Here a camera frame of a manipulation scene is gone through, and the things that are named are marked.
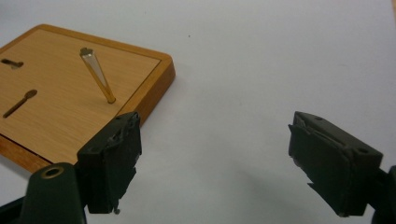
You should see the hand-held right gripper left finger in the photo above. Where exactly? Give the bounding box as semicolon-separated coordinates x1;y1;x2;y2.
76;111;143;216

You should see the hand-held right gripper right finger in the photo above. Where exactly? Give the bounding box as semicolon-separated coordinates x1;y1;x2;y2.
288;110;385;217

